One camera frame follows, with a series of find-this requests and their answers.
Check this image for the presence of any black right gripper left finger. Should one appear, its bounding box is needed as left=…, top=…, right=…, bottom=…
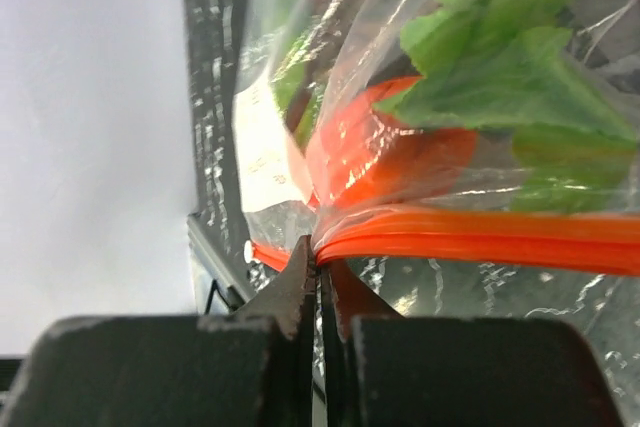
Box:
left=234, top=235, right=316, bottom=340

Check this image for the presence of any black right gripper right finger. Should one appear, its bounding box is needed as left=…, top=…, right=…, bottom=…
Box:
left=320, top=259, right=400, bottom=338

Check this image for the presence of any clear zip top bag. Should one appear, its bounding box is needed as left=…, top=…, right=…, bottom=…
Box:
left=234, top=0, right=640, bottom=368

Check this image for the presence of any red fake tomato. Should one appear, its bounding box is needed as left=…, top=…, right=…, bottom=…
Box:
left=305, top=76, right=478, bottom=210

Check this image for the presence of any green fake lettuce leaf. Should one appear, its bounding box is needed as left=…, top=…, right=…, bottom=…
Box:
left=376, top=0, right=638, bottom=214

